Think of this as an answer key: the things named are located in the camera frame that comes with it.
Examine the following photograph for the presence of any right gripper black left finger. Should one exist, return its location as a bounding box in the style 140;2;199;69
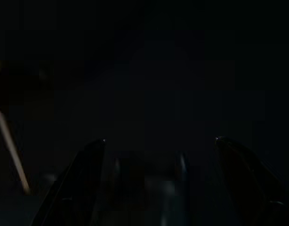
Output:
30;138;107;226

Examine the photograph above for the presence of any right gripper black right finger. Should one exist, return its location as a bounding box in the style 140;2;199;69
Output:
214;135;289;226

